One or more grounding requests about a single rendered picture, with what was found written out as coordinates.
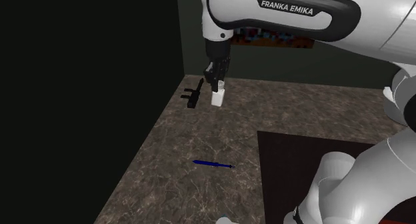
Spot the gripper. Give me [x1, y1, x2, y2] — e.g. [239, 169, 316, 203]
[203, 37, 233, 93]

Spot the blue pen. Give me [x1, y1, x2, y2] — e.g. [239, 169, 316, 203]
[191, 159, 237, 169]

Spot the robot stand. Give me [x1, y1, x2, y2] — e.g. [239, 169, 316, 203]
[257, 130, 378, 224]

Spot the white rounded object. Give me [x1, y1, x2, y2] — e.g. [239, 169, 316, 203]
[215, 215, 242, 224]

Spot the black handled tool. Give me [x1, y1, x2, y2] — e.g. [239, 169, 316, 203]
[180, 77, 205, 109]

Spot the colourful wall picture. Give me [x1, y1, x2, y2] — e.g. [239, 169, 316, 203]
[231, 27, 316, 49]

